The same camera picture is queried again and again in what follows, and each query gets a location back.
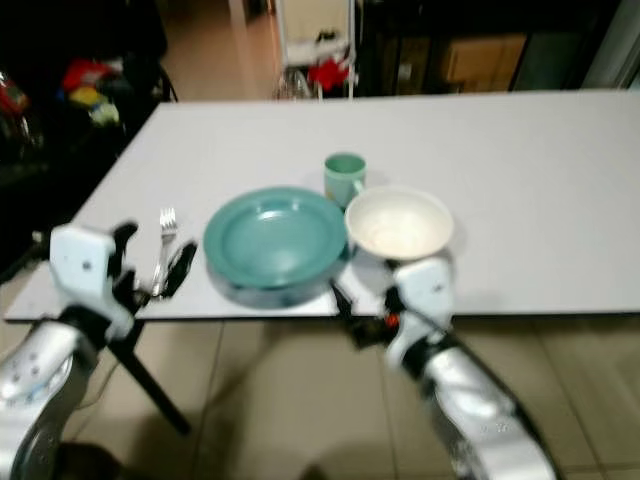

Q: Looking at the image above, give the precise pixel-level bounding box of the silver fork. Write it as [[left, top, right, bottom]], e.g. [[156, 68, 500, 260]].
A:
[[153, 208, 180, 299]]

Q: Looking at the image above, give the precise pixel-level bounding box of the white bowl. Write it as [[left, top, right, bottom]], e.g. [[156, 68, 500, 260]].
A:
[[344, 186, 456, 264]]

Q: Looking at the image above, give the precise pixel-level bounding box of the green plate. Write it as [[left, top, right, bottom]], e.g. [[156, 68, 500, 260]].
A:
[[203, 186, 352, 307]]

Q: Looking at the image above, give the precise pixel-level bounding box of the black table leg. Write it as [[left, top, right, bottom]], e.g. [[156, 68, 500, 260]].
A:
[[108, 335, 193, 437]]

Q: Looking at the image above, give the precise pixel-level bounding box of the green mug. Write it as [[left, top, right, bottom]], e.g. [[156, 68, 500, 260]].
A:
[[323, 152, 368, 210]]

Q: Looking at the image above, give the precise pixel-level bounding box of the red and yellow toy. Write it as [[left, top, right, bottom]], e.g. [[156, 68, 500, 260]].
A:
[[60, 58, 123, 127]]

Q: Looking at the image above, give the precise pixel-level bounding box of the red cloth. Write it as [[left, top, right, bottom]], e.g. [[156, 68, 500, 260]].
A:
[[308, 58, 353, 93]]

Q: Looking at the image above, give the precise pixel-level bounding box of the brown cardboard box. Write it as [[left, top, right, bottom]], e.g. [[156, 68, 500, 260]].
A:
[[438, 33, 529, 93]]

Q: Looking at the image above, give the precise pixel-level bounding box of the white metal rack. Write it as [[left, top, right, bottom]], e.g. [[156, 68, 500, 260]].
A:
[[274, 0, 359, 101]]

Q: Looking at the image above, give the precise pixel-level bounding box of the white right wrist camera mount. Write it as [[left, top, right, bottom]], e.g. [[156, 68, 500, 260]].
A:
[[384, 256, 457, 367]]

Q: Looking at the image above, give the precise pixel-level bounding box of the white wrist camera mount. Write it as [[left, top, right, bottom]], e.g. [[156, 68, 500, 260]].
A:
[[384, 256, 457, 367], [49, 223, 137, 341]]

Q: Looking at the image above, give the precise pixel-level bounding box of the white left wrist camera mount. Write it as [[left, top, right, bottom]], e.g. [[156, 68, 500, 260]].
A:
[[49, 223, 137, 341]]

